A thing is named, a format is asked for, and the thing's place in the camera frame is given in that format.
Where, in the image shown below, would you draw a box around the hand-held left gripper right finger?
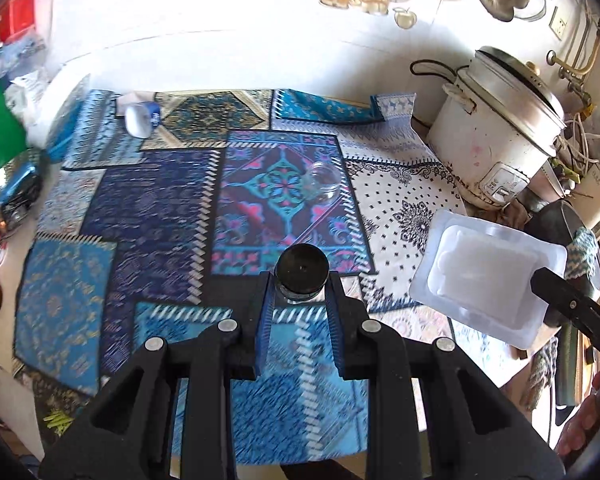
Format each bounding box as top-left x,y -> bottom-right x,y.
325,270 -> 566,480

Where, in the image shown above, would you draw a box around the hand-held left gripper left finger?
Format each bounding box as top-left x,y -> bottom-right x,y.
40,270 -> 273,480

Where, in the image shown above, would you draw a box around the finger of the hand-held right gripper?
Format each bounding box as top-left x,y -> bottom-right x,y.
530,267 -> 600,366

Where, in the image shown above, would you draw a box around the person's right hand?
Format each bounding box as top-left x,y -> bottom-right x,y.
555,367 -> 600,463

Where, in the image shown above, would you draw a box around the teal knit cloth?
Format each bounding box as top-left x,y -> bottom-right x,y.
562,227 -> 600,281

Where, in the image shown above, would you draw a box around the dark cooking pot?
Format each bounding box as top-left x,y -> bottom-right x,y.
530,200 -> 600,301

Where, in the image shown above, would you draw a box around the clear drinking glass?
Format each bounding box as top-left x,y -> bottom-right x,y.
300,160 -> 341,206

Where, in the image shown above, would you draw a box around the patchwork patterned tablecloth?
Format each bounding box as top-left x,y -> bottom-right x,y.
12,87 -> 521,466

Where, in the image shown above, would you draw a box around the white rice cooker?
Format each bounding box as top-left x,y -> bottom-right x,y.
425,46 -> 568,211

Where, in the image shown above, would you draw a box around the blue and white paper cup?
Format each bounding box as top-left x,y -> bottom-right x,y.
122,101 -> 162,139

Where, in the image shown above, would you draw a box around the green chilies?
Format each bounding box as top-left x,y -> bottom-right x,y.
45,407 -> 73,433

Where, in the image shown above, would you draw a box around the brass faucet pipe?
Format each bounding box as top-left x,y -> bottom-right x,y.
547,20 -> 600,81

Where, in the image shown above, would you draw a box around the clear printed plastic bag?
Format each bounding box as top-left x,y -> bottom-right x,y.
0,35 -> 48,76

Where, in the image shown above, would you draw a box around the red box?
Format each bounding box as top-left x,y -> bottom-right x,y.
0,0 -> 53,41

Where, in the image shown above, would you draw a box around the black cable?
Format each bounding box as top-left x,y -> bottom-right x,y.
410,60 -> 461,126

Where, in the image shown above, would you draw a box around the wall socket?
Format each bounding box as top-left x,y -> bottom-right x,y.
549,6 -> 570,41

